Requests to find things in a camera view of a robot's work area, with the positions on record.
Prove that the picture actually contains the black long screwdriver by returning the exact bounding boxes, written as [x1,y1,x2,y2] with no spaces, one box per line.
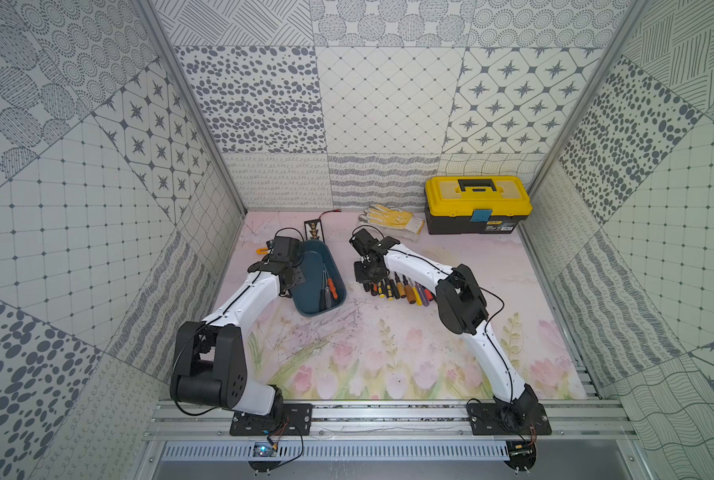
[389,274,401,299]

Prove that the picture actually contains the wooden orange handle screwdriver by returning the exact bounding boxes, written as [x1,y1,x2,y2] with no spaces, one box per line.
[402,276,416,304]

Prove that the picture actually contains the teal plastic storage tray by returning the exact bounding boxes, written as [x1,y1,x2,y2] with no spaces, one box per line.
[292,240,346,317]

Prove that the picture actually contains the black grey handle screwdriver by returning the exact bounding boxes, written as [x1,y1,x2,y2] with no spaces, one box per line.
[320,270,332,312]

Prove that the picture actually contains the yellow handle screwdriver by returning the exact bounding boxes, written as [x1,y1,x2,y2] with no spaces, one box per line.
[411,282,423,306]

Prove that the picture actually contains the clear blue red screwdriver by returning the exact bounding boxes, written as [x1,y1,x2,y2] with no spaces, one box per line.
[416,283,429,307]

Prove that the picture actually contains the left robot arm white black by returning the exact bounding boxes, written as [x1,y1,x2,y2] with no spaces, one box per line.
[170,236,304,422]

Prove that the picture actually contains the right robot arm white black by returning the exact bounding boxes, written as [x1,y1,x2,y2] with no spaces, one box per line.
[349,227,539,425]

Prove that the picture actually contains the yellow work gloves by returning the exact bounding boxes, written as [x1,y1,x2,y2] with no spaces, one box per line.
[358,204,425,240]

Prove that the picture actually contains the yellow black toolbox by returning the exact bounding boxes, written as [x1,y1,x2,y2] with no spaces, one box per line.
[425,176,533,235]

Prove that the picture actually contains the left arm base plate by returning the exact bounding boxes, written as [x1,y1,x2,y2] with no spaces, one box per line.
[230,402,313,437]

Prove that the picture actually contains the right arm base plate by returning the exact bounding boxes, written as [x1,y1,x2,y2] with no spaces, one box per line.
[466,399,552,437]

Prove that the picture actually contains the aluminium rail frame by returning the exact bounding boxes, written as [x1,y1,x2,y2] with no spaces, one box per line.
[143,399,635,441]

